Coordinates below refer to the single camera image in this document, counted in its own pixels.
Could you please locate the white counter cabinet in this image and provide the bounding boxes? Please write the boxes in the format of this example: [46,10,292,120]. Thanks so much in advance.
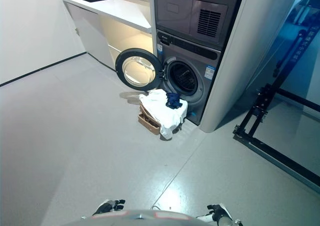
[61,0,154,72]

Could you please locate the round washing machine door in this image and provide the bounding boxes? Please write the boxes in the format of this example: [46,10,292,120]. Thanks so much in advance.
[114,48,165,91]

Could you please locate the grey front-load washing machine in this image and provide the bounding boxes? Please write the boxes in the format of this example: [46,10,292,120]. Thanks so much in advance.
[156,29,222,126]

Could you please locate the silver robot torso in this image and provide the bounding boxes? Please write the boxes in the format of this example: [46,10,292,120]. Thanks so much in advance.
[62,209,209,226]

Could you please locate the blue printed glass panel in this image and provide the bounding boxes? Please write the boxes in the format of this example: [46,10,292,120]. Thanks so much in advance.
[276,0,320,112]

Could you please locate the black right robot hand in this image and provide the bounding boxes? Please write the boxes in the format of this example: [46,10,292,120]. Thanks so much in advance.
[206,204,234,222]

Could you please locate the white cloth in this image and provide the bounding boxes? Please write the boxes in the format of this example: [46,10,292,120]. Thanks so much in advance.
[139,88,189,141]

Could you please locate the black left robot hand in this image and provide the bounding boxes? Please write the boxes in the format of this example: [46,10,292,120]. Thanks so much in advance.
[92,199,126,216]

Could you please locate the dark blue cloth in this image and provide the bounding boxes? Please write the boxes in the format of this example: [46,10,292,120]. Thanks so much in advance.
[165,92,184,110]

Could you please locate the brown wicker laundry basket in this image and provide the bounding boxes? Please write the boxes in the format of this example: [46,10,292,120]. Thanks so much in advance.
[137,103,162,136]

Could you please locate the grey stacked tumble dryer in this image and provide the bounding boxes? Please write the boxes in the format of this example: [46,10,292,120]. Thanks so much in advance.
[152,0,247,52]

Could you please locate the black metal gantry frame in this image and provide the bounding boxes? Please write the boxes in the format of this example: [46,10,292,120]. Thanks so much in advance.
[232,29,320,187]

